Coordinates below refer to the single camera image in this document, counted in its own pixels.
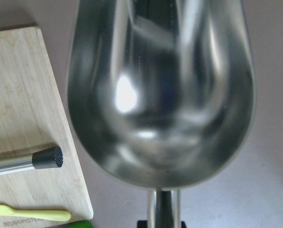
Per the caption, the steel ice scoop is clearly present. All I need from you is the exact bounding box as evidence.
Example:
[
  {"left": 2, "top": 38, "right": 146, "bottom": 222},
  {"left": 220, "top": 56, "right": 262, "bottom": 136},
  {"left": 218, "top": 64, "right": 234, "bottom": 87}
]
[{"left": 66, "top": 0, "right": 255, "bottom": 228}]

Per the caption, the steel muddler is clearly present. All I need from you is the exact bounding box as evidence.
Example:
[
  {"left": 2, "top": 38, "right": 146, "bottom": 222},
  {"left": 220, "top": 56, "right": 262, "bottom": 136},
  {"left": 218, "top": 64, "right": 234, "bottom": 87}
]
[{"left": 0, "top": 146, "right": 63, "bottom": 176}]

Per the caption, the bamboo cutting board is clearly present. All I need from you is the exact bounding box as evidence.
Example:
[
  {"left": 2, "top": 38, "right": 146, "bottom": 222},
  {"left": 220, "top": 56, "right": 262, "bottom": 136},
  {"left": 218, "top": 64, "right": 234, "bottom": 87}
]
[{"left": 0, "top": 27, "right": 94, "bottom": 222}]

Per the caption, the green lime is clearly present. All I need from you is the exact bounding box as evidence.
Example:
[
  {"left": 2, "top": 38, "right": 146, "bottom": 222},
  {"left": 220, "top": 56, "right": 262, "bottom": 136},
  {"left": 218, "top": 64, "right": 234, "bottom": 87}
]
[{"left": 66, "top": 220, "right": 94, "bottom": 228}]

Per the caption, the yellow plastic knife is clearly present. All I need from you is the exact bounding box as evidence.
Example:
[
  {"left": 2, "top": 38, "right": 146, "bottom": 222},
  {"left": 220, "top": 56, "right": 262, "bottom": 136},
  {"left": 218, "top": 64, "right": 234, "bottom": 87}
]
[{"left": 0, "top": 205, "right": 72, "bottom": 221}]

